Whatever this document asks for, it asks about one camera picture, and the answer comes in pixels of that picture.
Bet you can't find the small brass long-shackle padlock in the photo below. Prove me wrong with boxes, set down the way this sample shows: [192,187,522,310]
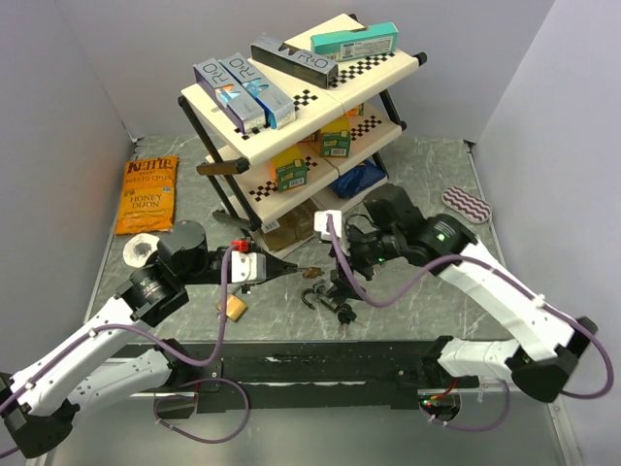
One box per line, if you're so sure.
[296,266,324,280]

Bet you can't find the teal toothpaste box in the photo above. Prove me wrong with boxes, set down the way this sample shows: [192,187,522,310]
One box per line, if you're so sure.
[310,22,399,62]

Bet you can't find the brown packaged item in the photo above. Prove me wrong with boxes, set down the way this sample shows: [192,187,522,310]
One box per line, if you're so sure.
[260,199,317,251]

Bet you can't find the black-headed key bunch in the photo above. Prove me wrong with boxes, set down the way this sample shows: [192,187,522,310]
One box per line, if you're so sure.
[336,303,367,333]

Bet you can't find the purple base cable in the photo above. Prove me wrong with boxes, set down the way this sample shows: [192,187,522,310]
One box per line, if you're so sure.
[152,377,251,444]
[420,378,511,433]

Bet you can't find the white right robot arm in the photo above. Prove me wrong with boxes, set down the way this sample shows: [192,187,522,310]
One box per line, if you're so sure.
[313,183,597,403]

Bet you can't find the purple wavy sponge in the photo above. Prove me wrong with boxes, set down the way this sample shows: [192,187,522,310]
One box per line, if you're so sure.
[441,186,492,224]

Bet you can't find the blue snack bag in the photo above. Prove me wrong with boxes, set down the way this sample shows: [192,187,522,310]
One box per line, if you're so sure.
[329,160,385,199]

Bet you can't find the black round padlock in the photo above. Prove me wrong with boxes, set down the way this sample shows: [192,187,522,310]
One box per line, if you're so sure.
[300,285,337,314]

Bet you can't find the brown wooden-handled tool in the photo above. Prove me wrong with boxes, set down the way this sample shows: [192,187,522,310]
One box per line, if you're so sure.
[196,157,250,176]

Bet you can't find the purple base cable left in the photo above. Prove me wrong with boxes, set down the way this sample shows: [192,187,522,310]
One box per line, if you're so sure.
[152,377,251,444]

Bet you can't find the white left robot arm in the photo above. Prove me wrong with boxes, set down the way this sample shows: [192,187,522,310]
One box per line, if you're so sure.
[1,220,299,458]

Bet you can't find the purple R+O box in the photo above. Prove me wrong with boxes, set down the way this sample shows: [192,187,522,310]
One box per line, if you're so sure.
[193,58,266,134]

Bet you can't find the dark grey R+O box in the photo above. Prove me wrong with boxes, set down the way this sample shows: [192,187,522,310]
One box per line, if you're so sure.
[250,35,339,89]

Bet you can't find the blue R+O box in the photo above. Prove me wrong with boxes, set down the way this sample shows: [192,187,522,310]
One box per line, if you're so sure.
[220,53,297,129]

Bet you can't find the orange Kettle chips bag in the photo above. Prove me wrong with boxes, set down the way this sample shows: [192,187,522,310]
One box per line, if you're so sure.
[114,155,180,236]

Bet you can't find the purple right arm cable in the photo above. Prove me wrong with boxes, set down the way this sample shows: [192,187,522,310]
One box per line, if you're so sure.
[325,216,615,400]

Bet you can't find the cream three-tier shelf rack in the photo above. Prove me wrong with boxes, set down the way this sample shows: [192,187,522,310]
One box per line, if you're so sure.
[178,50,427,238]

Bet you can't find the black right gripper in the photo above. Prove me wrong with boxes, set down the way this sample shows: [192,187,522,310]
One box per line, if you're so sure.
[328,224,403,301]

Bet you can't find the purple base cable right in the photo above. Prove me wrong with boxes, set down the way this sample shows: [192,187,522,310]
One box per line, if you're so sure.
[420,378,511,433]

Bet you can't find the green yellow box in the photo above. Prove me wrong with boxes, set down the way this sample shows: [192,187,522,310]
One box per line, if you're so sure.
[269,145,308,192]
[318,115,351,158]

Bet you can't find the green yellow box rear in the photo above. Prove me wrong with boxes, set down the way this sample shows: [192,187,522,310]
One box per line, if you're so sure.
[318,115,351,158]

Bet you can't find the white tape roll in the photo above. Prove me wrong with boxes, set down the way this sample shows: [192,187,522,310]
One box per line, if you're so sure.
[122,233,159,269]

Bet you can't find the green yellow box front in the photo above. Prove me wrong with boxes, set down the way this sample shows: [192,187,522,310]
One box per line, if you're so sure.
[269,145,308,192]

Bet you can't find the large brass padlock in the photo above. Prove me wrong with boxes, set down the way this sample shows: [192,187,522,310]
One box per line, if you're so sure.
[226,293,248,322]

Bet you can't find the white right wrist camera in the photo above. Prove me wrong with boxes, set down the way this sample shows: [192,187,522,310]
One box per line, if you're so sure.
[313,210,343,243]

